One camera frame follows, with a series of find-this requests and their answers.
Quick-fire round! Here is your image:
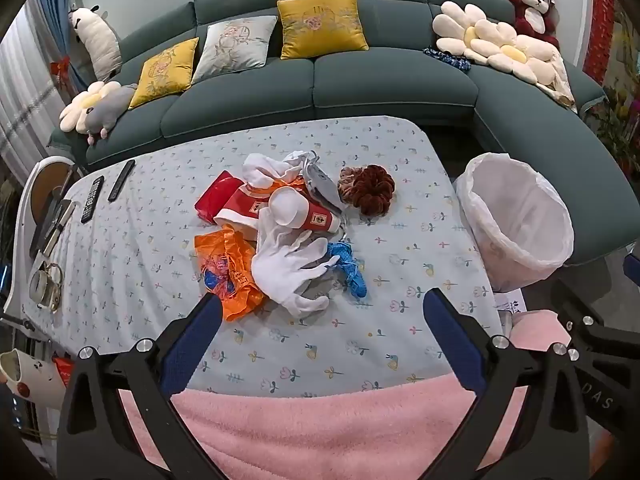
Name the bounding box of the red wall hanging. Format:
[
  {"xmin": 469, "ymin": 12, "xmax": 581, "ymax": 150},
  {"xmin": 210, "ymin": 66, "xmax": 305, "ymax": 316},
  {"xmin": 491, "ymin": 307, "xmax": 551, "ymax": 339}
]
[{"xmin": 582, "ymin": 0, "xmax": 621, "ymax": 81}]

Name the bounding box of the green curved sofa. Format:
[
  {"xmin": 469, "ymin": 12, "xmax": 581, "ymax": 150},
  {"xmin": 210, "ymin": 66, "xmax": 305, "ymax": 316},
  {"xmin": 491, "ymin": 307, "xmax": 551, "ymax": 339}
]
[{"xmin": 47, "ymin": 0, "xmax": 633, "ymax": 266}]

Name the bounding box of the red white paper cup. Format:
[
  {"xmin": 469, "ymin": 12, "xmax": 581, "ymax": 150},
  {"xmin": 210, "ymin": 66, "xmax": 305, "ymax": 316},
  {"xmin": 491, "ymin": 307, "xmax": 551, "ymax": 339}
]
[{"xmin": 269, "ymin": 186, "xmax": 343, "ymax": 235}]

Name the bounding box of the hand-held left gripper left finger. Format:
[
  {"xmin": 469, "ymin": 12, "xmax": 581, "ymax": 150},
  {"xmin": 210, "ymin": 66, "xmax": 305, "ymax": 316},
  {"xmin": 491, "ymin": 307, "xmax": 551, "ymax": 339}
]
[{"xmin": 56, "ymin": 292, "xmax": 223, "ymax": 480}]

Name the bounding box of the white sheer curtain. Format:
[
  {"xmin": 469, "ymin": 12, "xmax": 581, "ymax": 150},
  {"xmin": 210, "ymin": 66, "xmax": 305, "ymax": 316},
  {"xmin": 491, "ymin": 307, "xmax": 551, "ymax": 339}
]
[{"xmin": 0, "ymin": 0, "xmax": 66, "ymax": 176}]

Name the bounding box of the orange plastic bag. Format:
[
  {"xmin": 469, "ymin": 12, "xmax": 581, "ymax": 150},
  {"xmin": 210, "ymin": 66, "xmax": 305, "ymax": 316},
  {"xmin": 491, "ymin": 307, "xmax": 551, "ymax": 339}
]
[{"xmin": 194, "ymin": 225, "xmax": 268, "ymax": 323}]

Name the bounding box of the pink fleece blanket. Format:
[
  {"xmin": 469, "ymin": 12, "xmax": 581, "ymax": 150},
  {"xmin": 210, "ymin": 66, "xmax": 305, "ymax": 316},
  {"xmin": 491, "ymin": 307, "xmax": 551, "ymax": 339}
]
[{"xmin": 117, "ymin": 307, "xmax": 616, "ymax": 480}]

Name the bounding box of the grey embroidered cushion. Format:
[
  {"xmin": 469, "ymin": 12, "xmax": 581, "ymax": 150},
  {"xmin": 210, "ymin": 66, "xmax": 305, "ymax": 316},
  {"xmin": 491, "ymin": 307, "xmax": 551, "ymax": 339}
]
[{"xmin": 191, "ymin": 15, "xmax": 278, "ymax": 85}]

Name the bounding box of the white side table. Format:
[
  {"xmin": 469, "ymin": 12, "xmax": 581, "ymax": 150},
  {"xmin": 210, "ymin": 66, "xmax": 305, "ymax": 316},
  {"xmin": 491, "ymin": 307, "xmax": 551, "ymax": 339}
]
[{"xmin": 5, "ymin": 156, "xmax": 86, "ymax": 321}]

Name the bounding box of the red packet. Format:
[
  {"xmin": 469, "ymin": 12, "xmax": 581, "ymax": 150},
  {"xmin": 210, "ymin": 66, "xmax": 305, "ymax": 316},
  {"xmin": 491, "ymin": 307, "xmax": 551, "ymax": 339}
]
[{"xmin": 195, "ymin": 170, "xmax": 243, "ymax": 223}]

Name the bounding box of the round metal object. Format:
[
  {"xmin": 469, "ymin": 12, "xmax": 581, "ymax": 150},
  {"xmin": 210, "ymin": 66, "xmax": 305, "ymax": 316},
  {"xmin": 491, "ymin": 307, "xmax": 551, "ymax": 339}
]
[{"xmin": 27, "ymin": 261, "xmax": 65, "ymax": 311}]

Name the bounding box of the white mug with red dot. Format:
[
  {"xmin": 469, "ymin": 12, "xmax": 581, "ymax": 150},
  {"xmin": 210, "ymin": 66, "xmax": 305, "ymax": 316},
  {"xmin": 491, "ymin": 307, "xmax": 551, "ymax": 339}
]
[{"xmin": 0, "ymin": 349, "xmax": 66, "ymax": 406}]

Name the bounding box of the bin with white plastic bag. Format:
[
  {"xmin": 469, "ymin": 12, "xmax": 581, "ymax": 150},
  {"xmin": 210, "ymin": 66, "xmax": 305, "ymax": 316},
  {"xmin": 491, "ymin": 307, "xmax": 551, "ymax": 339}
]
[{"xmin": 452, "ymin": 152, "xmax": 575, "ymax": 293}]

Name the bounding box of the black remote control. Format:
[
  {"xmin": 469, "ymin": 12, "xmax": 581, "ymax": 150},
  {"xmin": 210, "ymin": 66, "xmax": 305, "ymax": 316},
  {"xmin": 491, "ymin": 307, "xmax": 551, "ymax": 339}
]
[
  {"xmin": 80, "ymin": 176, "xmax": 105, "ymax": 224},
  {"xmin": 107, "ymin": 159, "xmax": 137, "ymax": 202}
]

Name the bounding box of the white printed paper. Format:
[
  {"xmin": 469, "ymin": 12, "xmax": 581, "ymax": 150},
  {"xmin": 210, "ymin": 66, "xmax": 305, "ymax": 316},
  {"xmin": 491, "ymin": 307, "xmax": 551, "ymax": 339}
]
[{"xmin": 492, "ymin": 287, "xmax": 526, "ymax": 313}]

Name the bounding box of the blue patterned cloth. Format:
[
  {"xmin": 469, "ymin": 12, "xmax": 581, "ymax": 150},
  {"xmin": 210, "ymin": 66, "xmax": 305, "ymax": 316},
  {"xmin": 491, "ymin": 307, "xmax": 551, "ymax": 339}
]
[{"xmin": 422, "ymin": 46, "xmax": 473, "ymax": 72}]

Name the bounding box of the grey plush toy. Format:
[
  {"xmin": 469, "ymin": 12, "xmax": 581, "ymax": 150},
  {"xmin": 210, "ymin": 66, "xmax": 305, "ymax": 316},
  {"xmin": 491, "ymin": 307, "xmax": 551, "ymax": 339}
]
[{"xmin": 82, "ymin": 82, "xmax": 138, "ymax": 147}]

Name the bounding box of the beige folded blanket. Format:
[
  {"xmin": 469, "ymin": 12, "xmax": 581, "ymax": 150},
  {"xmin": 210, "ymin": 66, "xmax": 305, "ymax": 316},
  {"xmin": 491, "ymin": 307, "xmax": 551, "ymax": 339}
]
[{"xmin": 530, "ymin": 50, "xmax": 578, "ymax": 111}]

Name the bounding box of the brown fluffy scrunchie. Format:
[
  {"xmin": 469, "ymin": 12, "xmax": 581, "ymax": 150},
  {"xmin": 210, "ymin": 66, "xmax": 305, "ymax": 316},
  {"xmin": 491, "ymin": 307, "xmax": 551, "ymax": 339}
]
[{"xmin": 337, "ymin": 164, "xmax": 397, "ymax": 218}]

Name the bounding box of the blue plastic wrapper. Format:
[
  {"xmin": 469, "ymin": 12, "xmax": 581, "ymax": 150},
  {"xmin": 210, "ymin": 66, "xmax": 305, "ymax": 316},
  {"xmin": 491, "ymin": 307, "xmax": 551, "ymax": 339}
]
[{"xmin": 327, "ymin": 241, "xmax": 368, "ymax": 301}]

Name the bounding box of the yellow embroidered cushion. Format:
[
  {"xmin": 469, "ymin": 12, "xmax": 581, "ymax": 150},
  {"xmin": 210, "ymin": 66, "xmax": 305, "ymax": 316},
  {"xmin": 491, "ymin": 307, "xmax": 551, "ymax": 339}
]
[
  {"xmin": 128, "ymin": 37, "xmax": 200, "ymax": 110},
  {"xmin": 276, "ymin": 0, "xmax": 370, "ymax": 60}
]

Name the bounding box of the blue curtain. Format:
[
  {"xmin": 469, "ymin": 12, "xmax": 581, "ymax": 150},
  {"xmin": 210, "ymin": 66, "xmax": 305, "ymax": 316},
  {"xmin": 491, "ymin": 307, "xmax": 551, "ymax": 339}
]
[{"xmin": 30, "ymin": 0, "xmax": 76, "ymax": 91}]

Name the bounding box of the red white paper bag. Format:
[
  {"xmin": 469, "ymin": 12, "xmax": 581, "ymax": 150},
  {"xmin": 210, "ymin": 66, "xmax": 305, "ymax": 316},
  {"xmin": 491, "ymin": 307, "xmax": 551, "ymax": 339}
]
[{"xmin": 214, "ymin": 182, "xmax": 281, "ymax": 238}]

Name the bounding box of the red monkey plush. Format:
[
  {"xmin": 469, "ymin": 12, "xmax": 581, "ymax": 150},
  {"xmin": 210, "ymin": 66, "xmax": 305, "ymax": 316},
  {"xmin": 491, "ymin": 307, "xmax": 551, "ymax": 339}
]
[{"xmin": 507, "ymin": 0, "xmax": 561, "ymax": 48}]

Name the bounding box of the potted flowering plant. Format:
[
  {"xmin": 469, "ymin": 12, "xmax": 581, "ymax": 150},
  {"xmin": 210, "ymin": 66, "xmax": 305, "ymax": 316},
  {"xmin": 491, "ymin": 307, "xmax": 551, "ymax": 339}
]
[{"xmin": 595, "ymin": 10, "xmax": 640, "ymax": 181}]

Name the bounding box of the white panda plush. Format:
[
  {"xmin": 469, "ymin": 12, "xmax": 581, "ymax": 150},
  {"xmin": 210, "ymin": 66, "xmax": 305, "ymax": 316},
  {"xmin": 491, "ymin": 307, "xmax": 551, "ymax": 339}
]
[{"xmin": 67, "ymin": 4, "xmax": 123, "ymax": 82}]

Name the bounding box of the orange white wrapper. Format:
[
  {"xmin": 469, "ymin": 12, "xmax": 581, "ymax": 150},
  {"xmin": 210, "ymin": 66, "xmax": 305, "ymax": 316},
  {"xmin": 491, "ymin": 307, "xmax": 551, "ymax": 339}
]
[{"xmin": 247, "ymin": 180, "xmax": 306, "ymax": 198}]

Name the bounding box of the grey drawstring pouch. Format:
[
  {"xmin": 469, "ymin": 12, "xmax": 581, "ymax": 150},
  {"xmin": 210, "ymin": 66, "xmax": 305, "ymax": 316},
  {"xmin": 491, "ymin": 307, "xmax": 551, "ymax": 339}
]
[{"xmin": 300, "ymin": 152, "xmax": 346, "ymax": 216}]

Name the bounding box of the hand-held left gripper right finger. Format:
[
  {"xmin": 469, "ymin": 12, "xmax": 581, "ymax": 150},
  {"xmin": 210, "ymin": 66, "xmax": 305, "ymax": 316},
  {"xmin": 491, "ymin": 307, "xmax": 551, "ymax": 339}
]
[{"xmin": 422, "ymin": 287, "xmax": 591, "ymax": 480}]

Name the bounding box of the black flat device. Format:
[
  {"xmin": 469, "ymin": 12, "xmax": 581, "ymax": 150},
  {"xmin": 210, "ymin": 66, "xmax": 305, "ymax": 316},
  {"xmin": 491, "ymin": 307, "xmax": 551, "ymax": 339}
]
[{"xmin": 29, "ymin": 199, "xmax": 76, "ymax": 261}]

